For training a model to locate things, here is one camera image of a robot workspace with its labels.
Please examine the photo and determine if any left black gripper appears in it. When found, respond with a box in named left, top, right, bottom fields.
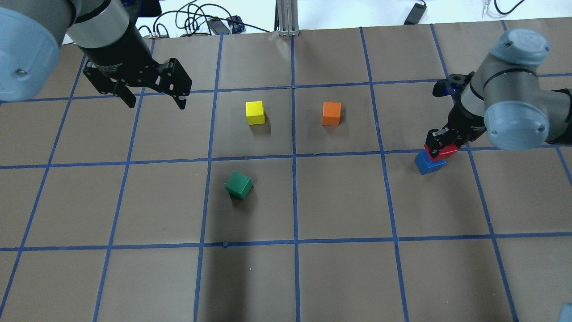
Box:
left=83, top=29, right=192, bottom=110

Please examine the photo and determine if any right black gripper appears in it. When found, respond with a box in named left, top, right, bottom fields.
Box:
left=425, top=105, right=486, bottom=156

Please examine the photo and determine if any red block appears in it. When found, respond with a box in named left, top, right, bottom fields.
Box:
left=424, top=143, right=459, bottom=162

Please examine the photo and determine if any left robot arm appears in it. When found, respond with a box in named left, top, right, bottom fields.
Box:
left=0, top=0, right=192, bottom=110

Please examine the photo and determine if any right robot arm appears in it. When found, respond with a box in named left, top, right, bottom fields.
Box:
left=425, top=28, right=572, bottom=161

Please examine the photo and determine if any blue block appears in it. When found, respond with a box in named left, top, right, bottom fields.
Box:
left=414, top=151, right=446, bottom=175

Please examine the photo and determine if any yellow block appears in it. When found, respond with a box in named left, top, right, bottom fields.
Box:
left=245, top=101, right=265, bottom=126

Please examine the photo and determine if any orange block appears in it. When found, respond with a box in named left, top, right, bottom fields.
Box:
left=321, top=102, right=341, bottom=127

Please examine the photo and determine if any green block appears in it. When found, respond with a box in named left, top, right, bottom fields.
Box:
left=224, top=171, right=253, bottom=200

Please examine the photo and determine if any black power adapter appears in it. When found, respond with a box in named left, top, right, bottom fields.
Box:
left=403, top=1, right=427, bottom=25

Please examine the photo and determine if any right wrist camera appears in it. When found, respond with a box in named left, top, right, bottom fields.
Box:
left=432, top=72, right=475, bottom=99

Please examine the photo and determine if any black cables bundle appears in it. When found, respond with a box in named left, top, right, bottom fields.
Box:
left=136, top=0, right=273, bottom=41

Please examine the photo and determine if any aluminium frame post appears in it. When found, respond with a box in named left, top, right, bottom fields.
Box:
left=274, top=0, right=300, bottom=37

